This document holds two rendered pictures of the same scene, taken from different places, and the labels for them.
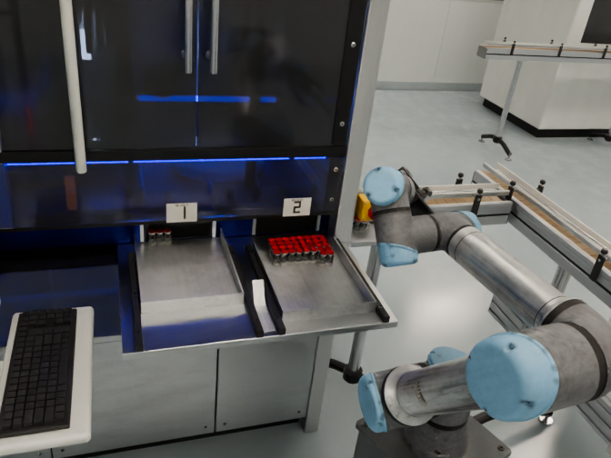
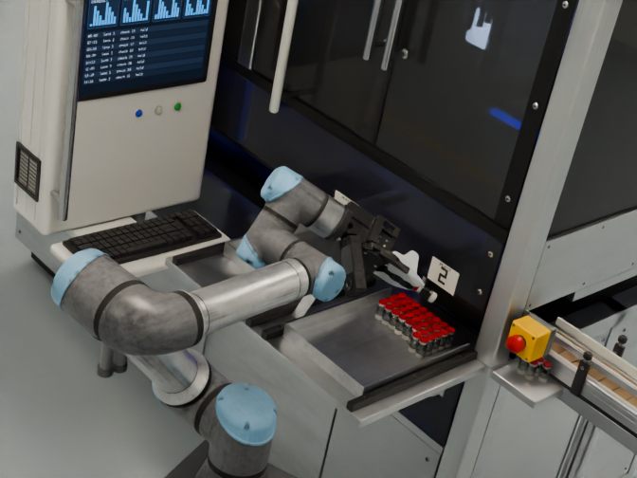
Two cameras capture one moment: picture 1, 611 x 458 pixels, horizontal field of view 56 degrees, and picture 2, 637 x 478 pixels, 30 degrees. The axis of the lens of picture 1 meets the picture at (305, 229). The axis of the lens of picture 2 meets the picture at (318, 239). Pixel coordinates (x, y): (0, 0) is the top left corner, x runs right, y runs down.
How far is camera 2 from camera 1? 2.05 m
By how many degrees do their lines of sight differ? 54
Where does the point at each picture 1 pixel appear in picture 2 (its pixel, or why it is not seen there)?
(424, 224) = (279, 238)
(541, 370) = (70, 266)
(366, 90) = (539, 171)
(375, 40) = (558, 111)
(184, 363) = (307, 391)
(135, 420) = not seen: hidden behind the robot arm
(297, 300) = (328, 340)
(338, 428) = not seen: outside the picture
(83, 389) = (135, 266)
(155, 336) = (199, 267)
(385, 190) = (267, 185)
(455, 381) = not seen: hidden behind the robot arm
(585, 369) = (92, 293)
